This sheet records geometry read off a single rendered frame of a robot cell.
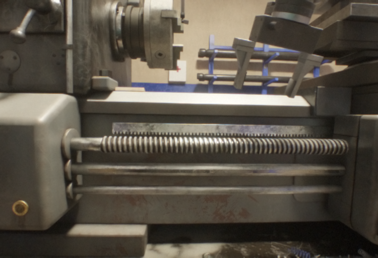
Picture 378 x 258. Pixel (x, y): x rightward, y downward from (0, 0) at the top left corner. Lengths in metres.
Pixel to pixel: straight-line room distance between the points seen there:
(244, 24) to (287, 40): 3.84
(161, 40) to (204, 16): 3.51
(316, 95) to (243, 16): 3.79
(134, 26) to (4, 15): 0.34
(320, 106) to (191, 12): 3.73
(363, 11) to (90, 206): 0.87
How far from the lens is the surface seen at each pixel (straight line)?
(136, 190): 0.53
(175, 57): 0.84
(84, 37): 0.61
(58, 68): 0.62
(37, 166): 0.50
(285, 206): 0.71
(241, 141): 0.52
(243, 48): 0.46
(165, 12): 0.74
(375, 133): 0.59
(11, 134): 0.51
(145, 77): 3.89
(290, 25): 0.48
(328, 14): 0.74
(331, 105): 0.68
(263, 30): 0.46
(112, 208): 0.66
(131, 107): 0.56
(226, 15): 4.29
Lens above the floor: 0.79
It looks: 4 degrees down
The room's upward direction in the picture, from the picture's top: 1 degrees clockwise
